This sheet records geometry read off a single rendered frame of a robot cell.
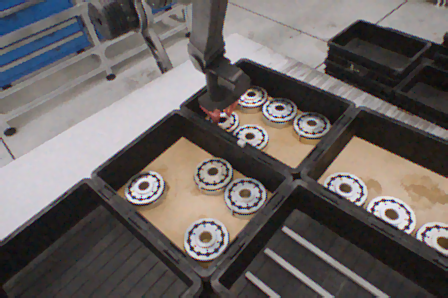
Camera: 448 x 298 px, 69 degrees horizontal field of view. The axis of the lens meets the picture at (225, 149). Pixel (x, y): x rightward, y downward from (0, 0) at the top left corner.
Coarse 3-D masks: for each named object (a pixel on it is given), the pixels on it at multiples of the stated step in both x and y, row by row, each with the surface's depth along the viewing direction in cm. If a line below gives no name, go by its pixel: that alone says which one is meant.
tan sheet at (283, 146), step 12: (228, 108) 105; (240, 120) 101; (252, 120) 100; (276, 132) 96; (288, 132) 96; (276, 144) 93; (288, 144) 93; (300, 144) 92; (276, 156) 90; (288, 156) 90; (300, 156) 89
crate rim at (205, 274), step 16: (176, 112) 91; (208, 128) 85; (128, 144) 84; (112, 160) 81; (96, 176) 78; (288, 176) 73; (112, 192) 76; (128, 208) 71; (144, 224) 68; (160, 240) 66; (240, 240) 64; (224, 256) 62; (208, 272) 61
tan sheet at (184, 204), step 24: (192, 144) 96; (144, 168) 91; (168, 168) 91; (192, 168) 90; (120, 192) 87; (168, 192) 85; (192, 192) 85; (144, 216) 81; (168, 216) 81; (192, 216) 80; (216, 216) 79
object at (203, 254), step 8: (192, 224) 75; (200, 224) 75; (208, 224) 75; (216, 224) 75; (192, 232) 74; (216, 232) 73; (224, 232) 73; (184, 240) 73; (192, 240) 72; (224, 240) 72; (192, 248) 72; (200, 248) 71; (208, 248) 71; (216, 248) 71; (192, 256) 70; (200, 256) 70; (208, 256) 70; (216, 256) 70
